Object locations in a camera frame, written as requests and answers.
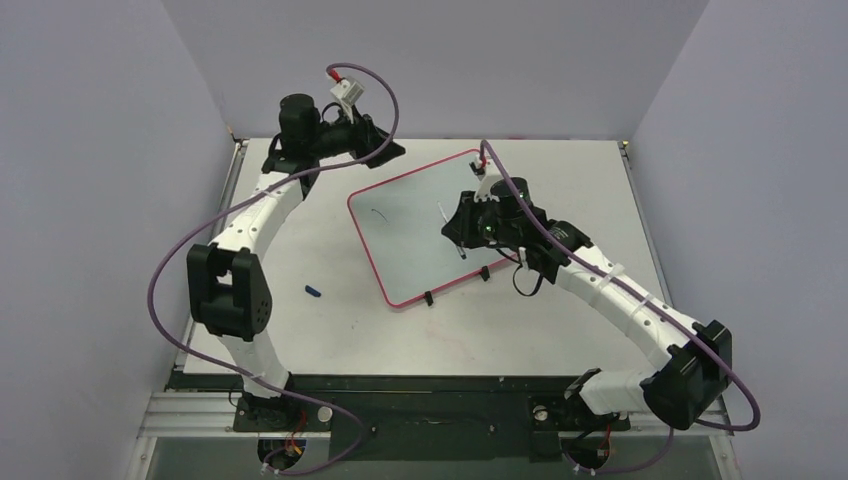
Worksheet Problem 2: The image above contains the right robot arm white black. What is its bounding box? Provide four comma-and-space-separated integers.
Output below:
441, 177, 732, 430

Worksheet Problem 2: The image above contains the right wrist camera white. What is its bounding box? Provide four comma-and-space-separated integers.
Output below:
469, 157, 503, 203

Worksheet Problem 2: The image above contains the white blue whiteboard marker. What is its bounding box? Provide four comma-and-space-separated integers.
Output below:
436, 201, 467, 260

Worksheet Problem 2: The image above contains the pink framed whiteboard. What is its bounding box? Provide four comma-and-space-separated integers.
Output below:
347, 149, 508, 309

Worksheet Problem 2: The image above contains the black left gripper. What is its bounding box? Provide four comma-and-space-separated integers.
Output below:
309, 104, 405, 168

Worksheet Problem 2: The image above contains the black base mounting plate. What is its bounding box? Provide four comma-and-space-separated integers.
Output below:
166, 371, 631, 468

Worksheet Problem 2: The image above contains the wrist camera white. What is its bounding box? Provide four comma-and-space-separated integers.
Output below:
330, 77, 365, 109
469, 157, 503, 203

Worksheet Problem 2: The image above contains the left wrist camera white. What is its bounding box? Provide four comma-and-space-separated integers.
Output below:
330, 77, 365, 109

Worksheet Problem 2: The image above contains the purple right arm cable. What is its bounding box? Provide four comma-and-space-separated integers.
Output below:
480, 139, 762, 476

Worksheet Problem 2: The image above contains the aluminium extrusion rail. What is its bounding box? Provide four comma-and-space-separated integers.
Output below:
138, 392, 291, 439

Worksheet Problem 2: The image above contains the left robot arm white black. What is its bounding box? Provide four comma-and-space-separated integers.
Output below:
186, 94, 406, 430

